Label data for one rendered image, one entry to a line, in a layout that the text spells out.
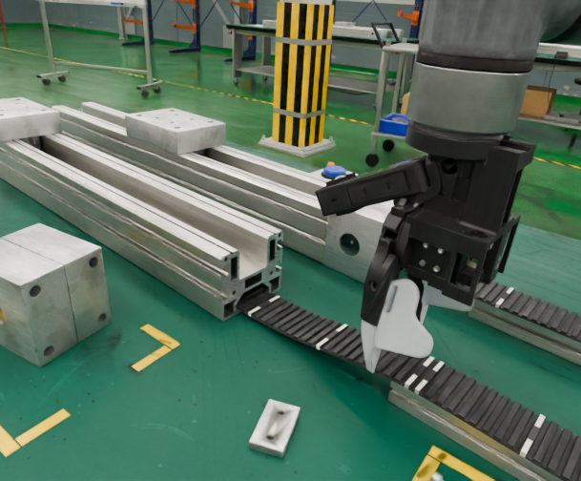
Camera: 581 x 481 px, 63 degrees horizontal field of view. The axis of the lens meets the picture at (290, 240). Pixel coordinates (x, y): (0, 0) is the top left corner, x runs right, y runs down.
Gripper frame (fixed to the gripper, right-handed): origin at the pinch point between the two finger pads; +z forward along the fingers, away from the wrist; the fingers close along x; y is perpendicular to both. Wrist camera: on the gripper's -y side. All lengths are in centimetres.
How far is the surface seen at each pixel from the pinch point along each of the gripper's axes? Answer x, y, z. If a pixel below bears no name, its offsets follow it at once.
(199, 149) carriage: 18, -50, -3
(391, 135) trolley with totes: 280, -153, 57
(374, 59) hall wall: 739, -454, 57
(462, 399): -0.6, 7.8, 2.1
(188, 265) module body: -5.0, -23.9, 0.5
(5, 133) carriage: -4, -75, -4
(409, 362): 0.7, 2.1, 2.4
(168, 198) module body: 2.3, -37.5, -1.9
